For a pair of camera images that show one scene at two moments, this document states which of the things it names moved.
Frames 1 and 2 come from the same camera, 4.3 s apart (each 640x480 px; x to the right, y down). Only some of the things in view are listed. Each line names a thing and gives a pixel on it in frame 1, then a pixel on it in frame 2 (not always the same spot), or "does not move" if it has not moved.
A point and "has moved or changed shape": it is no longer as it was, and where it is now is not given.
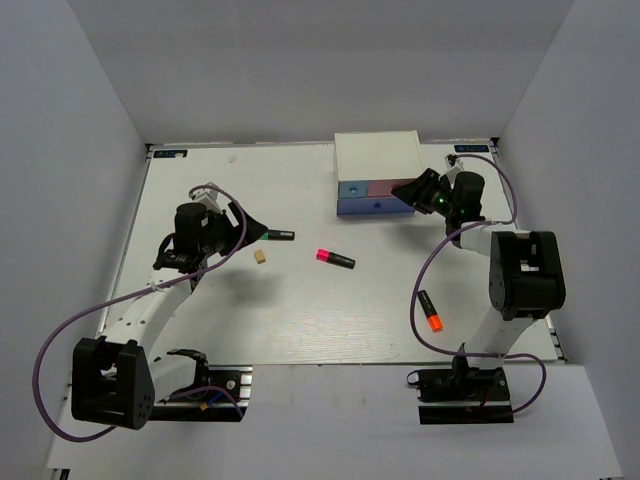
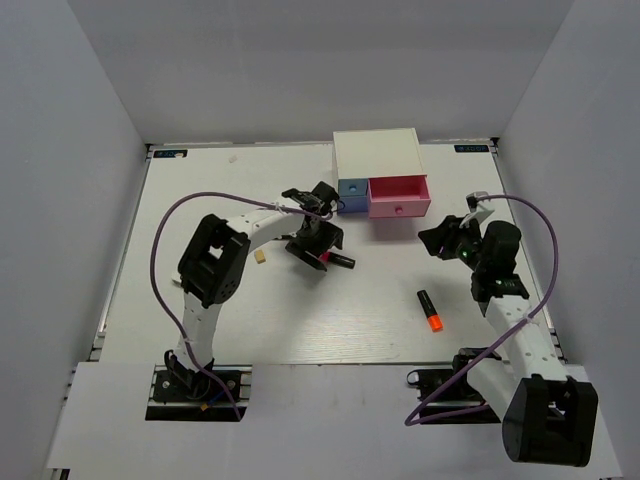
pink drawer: x=384 y=187 has moved or changed shape
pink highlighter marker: x=338 y=259 does not move
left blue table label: x=170 y=153 does not move
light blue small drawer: x=352 y=189 does not move
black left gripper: x=235 y=232 → x=332 y=235
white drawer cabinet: x=379 y=155 does not move
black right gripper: x=418 y=192 → x=444 y=235
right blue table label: x=471 y=148 does not move
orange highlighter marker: x=435 y=320 does not move
